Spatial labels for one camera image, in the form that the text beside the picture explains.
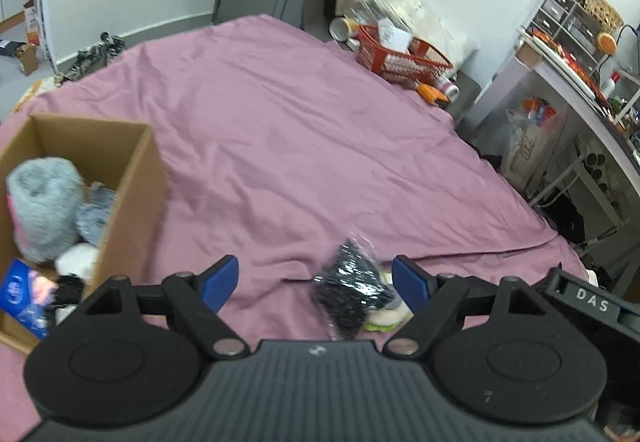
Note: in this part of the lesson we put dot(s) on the black glitter plastic bag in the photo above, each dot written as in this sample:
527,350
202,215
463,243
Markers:
345,287

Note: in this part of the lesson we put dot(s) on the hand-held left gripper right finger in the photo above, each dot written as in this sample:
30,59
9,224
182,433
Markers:
411,281

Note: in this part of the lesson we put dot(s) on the small black plush toy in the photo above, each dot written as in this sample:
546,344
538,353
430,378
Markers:
69,291

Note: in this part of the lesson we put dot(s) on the white green soft ball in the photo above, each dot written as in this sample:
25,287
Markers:
385,317

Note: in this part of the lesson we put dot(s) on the hanging clear shopping bag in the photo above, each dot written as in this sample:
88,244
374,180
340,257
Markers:
532,142

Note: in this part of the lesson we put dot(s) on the small pink capped bottle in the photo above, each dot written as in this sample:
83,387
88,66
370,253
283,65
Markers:
447,86

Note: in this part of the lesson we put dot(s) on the white sock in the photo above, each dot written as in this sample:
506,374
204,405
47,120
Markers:
75,261

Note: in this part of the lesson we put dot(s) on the frayed denim cloth scrap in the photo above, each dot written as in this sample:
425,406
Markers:
97,217

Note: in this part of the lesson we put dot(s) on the red plastic basket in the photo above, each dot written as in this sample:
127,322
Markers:
395,59

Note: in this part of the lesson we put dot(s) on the orange plush ball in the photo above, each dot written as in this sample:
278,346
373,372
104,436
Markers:
607,44

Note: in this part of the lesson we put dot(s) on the small cardboard box on floor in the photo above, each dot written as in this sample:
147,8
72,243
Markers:
26,59

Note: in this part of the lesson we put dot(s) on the white desk with dark top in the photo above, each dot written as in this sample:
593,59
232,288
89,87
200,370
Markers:
570,87

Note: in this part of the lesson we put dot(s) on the white bottle with red cap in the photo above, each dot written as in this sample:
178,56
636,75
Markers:
610,87

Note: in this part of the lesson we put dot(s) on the grey drawer organizer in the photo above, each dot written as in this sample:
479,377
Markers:
565,19

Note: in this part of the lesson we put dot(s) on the pink bedsheet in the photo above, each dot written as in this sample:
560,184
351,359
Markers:
300,132

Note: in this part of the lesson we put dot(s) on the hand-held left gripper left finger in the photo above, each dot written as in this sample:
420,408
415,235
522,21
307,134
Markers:
219,281

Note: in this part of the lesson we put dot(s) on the grey fluffy plush toy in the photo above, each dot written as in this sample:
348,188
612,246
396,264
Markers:
45,207

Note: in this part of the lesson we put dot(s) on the pair of patterned sneakers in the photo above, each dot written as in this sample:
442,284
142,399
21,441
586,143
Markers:
95,54

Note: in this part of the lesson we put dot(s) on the woven basket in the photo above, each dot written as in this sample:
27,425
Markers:
605,12

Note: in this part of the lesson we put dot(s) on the tape roll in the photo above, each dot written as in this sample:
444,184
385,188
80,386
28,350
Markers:
342,28

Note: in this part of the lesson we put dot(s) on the blue tissue packet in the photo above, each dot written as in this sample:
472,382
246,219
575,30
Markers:
22,297

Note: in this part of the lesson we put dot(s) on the pile of clear plastic bags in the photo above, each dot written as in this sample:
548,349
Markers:
440,29

